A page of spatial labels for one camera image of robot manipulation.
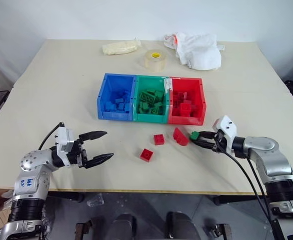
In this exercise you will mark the dark rounded shape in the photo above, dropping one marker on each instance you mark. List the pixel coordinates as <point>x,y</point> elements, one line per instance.
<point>181,226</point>
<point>124,226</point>

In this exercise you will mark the brown bracket under table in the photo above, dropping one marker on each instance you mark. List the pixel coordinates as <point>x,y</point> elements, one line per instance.
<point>86,228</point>
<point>219,231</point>

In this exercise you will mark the small red building block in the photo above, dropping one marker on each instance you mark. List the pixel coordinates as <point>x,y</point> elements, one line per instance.
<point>159,139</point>
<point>146,155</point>

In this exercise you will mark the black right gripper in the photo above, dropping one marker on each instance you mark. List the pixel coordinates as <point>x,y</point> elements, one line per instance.
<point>218,141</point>

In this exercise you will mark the white crumpled cloth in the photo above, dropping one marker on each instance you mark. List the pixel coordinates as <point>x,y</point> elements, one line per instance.
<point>199,51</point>

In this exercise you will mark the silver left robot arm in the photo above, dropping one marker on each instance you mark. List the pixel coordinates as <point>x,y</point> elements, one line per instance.
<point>34,160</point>

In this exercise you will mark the large curved red block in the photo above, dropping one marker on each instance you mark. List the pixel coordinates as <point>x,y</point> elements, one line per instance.
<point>180,137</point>

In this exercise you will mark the blue building block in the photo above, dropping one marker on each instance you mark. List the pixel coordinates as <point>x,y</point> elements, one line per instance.
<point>127,95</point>
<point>119,99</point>
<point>109,106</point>
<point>121,106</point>

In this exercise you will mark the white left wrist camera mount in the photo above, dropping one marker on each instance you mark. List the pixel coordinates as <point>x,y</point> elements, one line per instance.
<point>63,140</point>

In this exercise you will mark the crumpled clear plastic wrap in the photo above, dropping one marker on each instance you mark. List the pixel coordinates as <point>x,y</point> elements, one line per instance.
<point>96,200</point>

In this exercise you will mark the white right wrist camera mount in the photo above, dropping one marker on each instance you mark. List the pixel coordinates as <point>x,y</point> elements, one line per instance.
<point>227,128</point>

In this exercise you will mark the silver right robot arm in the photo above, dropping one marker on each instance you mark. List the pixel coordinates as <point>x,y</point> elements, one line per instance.
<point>264,146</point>

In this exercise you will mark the red plastic bin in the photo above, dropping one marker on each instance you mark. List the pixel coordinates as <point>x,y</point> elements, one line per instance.
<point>186,120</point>

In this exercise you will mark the clear packing tape roll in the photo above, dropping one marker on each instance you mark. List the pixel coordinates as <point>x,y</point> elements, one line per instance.
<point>155,61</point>

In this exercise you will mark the white tape strip on bins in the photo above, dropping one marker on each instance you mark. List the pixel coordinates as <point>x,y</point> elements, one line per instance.
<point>167,83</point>

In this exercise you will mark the long green building block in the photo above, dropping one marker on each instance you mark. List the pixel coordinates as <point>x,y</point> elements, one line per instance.
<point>147,97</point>

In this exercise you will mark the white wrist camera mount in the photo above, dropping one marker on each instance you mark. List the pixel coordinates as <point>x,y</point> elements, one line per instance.
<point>63,140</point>
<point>227,128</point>

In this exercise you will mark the blue plastic bin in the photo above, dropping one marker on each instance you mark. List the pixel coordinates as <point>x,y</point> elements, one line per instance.
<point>116,116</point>

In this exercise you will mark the black table frame bar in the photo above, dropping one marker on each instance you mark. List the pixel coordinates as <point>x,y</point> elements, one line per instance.
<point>236,200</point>

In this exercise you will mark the clear bag of white material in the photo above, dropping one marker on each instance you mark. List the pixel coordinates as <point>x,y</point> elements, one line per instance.
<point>120,47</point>

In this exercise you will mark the green plastic bin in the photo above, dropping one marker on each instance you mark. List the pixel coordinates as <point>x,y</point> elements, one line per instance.
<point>149,118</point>

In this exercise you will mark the small green building block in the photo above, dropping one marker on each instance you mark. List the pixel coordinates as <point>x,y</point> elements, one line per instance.
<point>194,136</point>

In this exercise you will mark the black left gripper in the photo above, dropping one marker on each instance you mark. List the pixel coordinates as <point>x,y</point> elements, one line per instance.
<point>79,155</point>

